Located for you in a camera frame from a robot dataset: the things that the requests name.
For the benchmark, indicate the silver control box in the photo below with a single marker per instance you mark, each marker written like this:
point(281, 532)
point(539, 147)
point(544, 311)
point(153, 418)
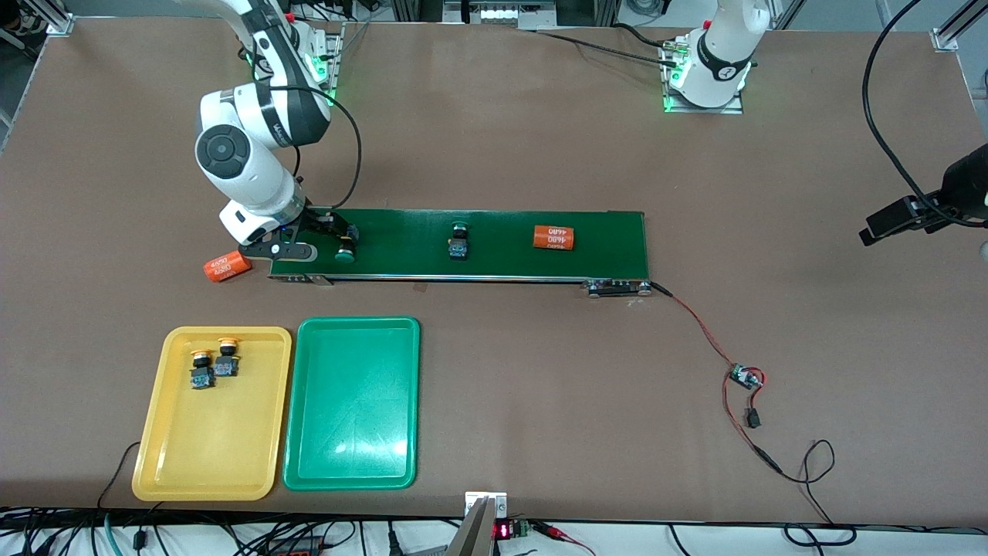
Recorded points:
point(502, 14)

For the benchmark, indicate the green conveyor belt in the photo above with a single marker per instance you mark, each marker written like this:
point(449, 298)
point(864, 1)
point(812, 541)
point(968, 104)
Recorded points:
point(502, 259)

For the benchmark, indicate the metal clamp bracket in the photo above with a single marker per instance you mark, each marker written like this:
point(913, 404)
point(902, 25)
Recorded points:
point(475, 533)

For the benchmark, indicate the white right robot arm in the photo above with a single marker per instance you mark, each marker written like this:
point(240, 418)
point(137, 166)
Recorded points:
point(255, 177)

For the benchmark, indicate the green plastic tray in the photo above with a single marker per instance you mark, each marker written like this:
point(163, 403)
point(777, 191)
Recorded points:
point(351, 405)

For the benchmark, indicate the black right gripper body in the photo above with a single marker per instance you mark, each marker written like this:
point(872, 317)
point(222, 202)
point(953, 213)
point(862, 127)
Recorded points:
point(319, 223)

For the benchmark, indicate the orange cylinder white 4680 print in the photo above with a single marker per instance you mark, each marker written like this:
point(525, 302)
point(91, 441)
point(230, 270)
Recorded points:
point(554, 238)
point(228, 268)

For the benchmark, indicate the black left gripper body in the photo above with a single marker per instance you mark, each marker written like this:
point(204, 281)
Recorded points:
point(963, 184)

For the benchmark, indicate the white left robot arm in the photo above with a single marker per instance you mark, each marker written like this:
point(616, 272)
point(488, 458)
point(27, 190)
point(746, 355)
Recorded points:
point(718, 69)

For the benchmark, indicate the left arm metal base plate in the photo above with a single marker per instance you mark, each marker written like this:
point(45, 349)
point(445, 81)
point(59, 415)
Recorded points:
point(733, 110)

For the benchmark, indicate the yellow push button switch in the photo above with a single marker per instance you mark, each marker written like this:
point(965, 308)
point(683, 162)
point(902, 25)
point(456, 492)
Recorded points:
point(202, 378)
point(226, 365)

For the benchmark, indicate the power strip red switches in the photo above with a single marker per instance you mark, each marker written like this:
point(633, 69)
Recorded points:
point(297, 550)

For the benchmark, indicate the green push button switch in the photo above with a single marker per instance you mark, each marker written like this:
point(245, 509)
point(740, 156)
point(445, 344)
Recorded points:
point(345, 255)
point(459, 249)

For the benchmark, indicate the yellow plastic tray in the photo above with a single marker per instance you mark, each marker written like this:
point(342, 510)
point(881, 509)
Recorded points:
point(212, 440)

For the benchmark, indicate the small green circuit board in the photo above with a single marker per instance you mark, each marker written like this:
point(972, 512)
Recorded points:
point(746, 377)

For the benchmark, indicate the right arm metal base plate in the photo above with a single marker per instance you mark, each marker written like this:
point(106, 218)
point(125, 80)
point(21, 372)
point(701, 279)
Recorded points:
point(338, 46)

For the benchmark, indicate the aluminium frame profile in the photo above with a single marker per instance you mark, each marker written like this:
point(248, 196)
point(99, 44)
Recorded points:
point(54, 19)
point(953, 35)

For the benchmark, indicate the red digit display module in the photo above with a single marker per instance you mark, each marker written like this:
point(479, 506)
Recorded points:
point(503, 530)

